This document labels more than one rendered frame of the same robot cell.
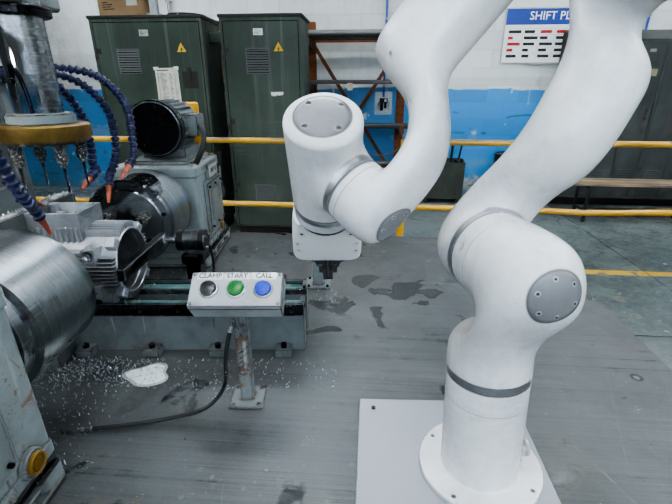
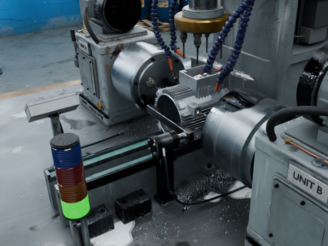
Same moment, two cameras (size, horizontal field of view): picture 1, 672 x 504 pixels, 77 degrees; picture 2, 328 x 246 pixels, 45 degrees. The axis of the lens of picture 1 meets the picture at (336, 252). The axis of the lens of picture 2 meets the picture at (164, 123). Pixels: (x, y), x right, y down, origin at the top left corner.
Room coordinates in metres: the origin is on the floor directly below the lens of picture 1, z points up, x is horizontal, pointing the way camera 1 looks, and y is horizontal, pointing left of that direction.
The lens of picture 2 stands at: (1.98, -0.14, 1.62)
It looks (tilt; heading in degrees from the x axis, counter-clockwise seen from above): 28 degrees down; 149
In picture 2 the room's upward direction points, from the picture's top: 2 degrees counter-clockwise
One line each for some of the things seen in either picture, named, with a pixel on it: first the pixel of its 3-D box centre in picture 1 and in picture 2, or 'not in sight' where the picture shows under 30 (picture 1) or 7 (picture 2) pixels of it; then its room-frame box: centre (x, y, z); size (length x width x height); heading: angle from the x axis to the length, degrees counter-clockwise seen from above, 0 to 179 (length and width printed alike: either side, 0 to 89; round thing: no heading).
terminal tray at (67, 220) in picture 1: (67, 222); (201, 81); (0.96, 0.64, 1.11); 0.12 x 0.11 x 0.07; 90
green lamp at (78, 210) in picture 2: not in sight; (75, 203); (1.26, 0.06, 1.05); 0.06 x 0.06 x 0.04
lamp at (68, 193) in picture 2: not in sight; (72, 186); (1.26, 0.06, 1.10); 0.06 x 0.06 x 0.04
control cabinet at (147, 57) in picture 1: (170, 130); not in sight; (4.29, 1.62, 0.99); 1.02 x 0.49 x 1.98; 85
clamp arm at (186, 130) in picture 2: (145, 254); (168, 121); (0.99, 0.48, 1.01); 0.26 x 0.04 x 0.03; 0
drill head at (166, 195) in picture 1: (146, 211); (261, 142); (1.29, 0.60, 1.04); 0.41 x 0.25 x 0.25; 0
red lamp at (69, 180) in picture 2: not in sight; (69, 169); (1.26, 0.06, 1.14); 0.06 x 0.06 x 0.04
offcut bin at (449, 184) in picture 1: (442, 168); not in sight; (5.42, -1.36, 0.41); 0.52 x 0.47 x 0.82; 85
